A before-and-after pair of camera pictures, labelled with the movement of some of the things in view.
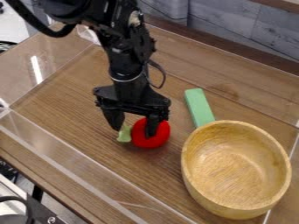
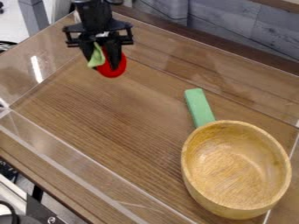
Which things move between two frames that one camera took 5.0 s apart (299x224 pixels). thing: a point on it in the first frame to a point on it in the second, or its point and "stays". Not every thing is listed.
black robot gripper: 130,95 to 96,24
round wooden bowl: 237,169 stays
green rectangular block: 199,107 stays
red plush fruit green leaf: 135,133 to 99,62
